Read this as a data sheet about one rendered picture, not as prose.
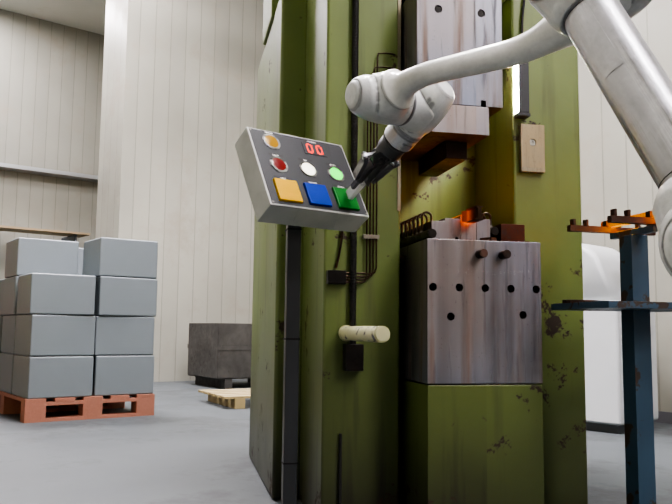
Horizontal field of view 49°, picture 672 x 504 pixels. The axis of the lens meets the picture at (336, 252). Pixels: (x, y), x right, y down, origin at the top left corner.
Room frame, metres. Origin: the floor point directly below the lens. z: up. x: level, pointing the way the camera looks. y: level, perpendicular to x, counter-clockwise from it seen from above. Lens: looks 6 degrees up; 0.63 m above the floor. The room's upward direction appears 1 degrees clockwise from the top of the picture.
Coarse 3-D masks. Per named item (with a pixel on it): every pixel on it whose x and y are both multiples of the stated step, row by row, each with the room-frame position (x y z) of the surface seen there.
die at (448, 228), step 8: (424, 224) 2.42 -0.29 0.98; (432, 224) 2.35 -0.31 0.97; (440, 224) 2.35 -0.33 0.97; (448, 224) 2.36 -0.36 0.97; (456, 224) 2.37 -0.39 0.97; (464, 224) 2.37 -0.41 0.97; (472, 224) 2.38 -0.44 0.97; (480, 224) 2.38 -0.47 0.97; (488, 224) 2.39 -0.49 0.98; (440, 232) 2.35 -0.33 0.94; (448, 232) 2.36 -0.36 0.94; (456, 232) 2.37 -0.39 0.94; (464, 232) 2.37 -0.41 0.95; (472, 232) 2.38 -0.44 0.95; (480, 232) 2.38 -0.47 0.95; (488, 232) 2.39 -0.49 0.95
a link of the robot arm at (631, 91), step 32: (544, 0) 1.29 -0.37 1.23; (576, 0) 1.25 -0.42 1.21; (608, 0) 1.24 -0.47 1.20; (576, 32) 1.26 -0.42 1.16; (608, 32) 1.22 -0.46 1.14; (608, 64) 1.21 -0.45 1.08; (640, 64) 1.18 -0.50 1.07; (608, 96) 1.22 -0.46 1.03; (640, 96) 1.17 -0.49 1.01; (640, 128) 1.17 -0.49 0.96
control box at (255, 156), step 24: (240, 144) 2.08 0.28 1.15; (264, 144) 2.06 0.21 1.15; (288, 144) 2.12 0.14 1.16; (312, 144) 2.18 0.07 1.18; (336, 144) 2.25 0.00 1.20; (264, 168) 2.01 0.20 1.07; (288, 168) 2.06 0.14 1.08; (336, 168) 2.18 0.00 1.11; (264, 192) 1.97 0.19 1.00; (264, 216) 1.99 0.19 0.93; (288, 216) 2.02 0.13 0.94; (312, 216) 2.06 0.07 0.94; (336, 216) 2.09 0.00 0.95; (360, 216) 2.13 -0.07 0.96
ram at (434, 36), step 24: (408, 0) 2.42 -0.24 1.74; (432, 0) 2.35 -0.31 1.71; (456, 0) 2.37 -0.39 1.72; (480, 0) 2.38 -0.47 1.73; (408, 24) 2.42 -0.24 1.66; (432, 24) 2.35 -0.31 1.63; (456, 24) 2.37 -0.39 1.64; (480, 24) 2.38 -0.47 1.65; (408, 48) 2.42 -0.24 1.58; (432, 48) 2.35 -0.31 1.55; (456, 48) 2.37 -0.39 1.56; (456, 96) 2.37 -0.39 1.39; (480, 96) 2.38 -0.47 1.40
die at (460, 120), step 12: (456, 108) 2.37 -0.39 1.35; (468, 108) 2.37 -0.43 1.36; (480, 108) 2.38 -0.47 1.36; (444, 120) 2.36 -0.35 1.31; (456, 120) 2.37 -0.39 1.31; (468, 120) 2.37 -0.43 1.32; (480, 120) 2.38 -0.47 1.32; (432, 132) 2.36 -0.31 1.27; (444, 132) 2.36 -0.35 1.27; (456, 132) 2.37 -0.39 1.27; (468, 132) 2.37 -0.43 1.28; (480, 132) 2.38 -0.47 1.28; (420, 144) 2.52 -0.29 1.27; (432, 144) 2.51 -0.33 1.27; (468, 144) 2.51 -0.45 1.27; (408, 156) 2.70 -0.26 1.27; (420, 156) 2.69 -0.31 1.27
